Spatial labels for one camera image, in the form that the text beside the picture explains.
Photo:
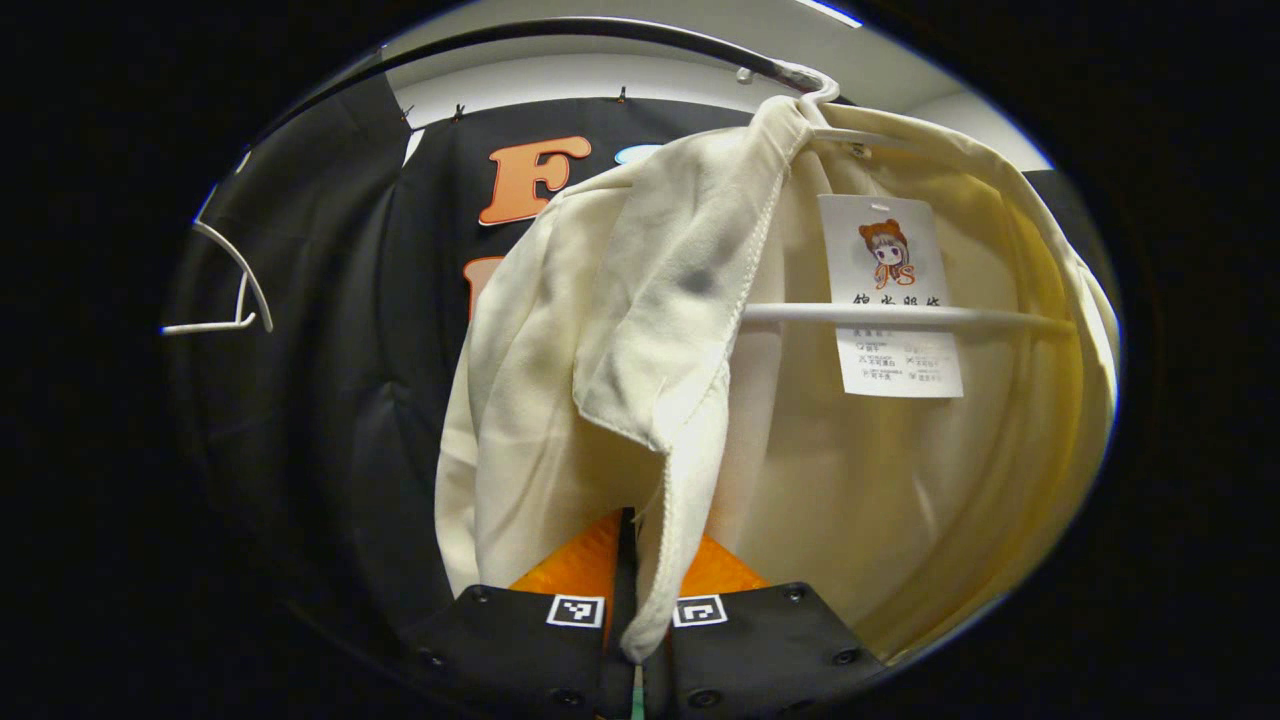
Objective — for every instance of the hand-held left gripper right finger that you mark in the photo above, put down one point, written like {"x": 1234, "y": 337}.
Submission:
{"x": 760, "y": 650}

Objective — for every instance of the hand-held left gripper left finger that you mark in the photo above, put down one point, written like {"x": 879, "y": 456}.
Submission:
{"x": 520, "y": 650}

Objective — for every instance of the cream shirt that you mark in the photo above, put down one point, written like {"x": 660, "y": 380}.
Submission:
{"x": 880, "y": 500}

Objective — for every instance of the white plastic hanger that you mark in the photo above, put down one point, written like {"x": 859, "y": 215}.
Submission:
{"x": 255, "y": 290}
{"x": 900, "y": 316}

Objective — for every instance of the white paper hang tag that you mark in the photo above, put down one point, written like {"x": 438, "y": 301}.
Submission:
{"x": 890, "y": 350}

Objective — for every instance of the black backdrop cloth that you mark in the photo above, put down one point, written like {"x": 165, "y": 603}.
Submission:
{"x": 350, "y": 350}

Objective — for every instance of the row of black clips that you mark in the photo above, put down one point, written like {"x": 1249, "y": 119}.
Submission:
{"x": 459, "y": 110}

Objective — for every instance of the black clothes rail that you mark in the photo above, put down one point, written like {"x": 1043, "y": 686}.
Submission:
{"x": 700, "y": 40}

